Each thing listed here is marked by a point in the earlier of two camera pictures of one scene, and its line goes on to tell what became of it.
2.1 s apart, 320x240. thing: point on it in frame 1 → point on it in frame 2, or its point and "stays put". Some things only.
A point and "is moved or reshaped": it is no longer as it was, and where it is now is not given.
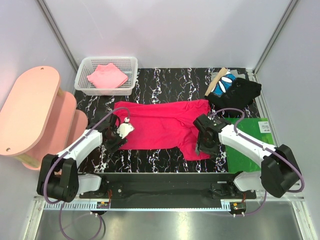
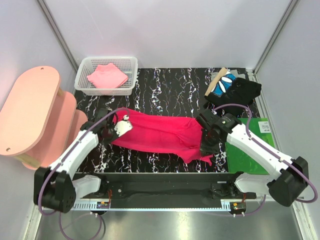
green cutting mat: x=258 y=128 stays put
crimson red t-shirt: x=164 y=125 is moved or reshaped
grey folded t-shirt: x=235 y=72 stays put
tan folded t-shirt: x=223 y=71 stays put
